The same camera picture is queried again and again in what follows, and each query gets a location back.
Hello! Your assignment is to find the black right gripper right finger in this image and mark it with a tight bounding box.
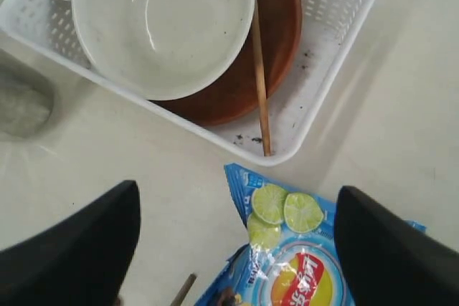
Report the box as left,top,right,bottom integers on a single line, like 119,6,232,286
334,186,458,305

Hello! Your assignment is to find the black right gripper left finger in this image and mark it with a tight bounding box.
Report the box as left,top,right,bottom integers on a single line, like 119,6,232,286
1,181,141,305

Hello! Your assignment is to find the blue Lay's chips bag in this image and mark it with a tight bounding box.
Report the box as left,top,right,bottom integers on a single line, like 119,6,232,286
193,162,427,306

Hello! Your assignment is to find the light wooden chopstick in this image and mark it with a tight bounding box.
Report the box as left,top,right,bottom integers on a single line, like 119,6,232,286
170,273,197,306
251,0,271,156

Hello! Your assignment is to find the shiny stainless steel cup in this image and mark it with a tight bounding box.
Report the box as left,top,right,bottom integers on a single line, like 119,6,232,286
1,49,55,141

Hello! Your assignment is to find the brown wooden plate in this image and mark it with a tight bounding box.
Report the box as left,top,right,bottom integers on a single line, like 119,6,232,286
157,0,303,126

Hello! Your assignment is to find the white ceramic bowl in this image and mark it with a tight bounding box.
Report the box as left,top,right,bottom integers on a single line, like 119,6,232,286
71,0,255,101

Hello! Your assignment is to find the white perforated plastic basket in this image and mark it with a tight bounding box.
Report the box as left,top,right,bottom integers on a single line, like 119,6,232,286
1,0,375,166

